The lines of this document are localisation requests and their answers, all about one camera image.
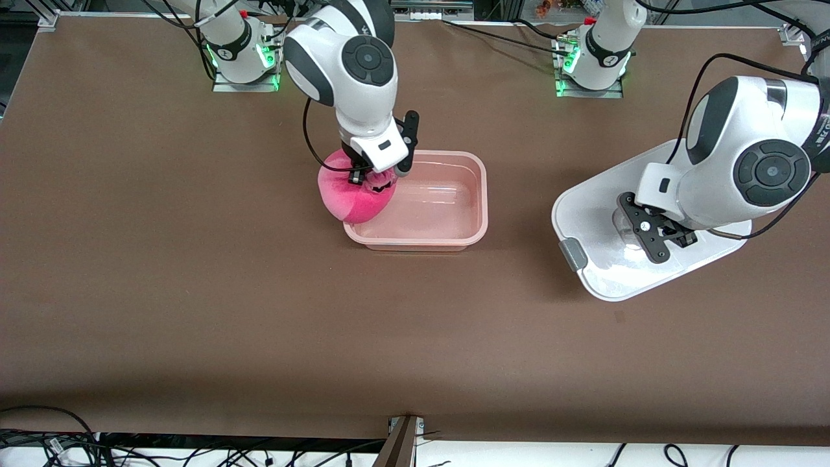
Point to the orange background object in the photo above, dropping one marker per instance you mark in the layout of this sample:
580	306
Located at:
543	8

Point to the pink plastic box base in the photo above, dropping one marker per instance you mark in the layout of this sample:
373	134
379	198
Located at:
441	214

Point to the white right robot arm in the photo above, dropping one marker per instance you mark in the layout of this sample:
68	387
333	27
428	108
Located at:
363	91

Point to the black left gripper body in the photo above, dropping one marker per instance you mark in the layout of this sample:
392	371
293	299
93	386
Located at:
682	237

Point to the white box lid grey clips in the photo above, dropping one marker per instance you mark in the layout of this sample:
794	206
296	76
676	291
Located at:
616	272

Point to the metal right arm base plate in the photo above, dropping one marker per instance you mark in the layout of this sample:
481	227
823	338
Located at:
224	86

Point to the aluminium table corner bracket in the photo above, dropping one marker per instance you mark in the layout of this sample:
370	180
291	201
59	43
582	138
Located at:
792	35
48	19

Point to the brown post with metal bracket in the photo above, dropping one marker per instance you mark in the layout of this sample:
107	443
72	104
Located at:
399	444

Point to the pink plush toy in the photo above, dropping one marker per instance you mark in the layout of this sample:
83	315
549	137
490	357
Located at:
353	201

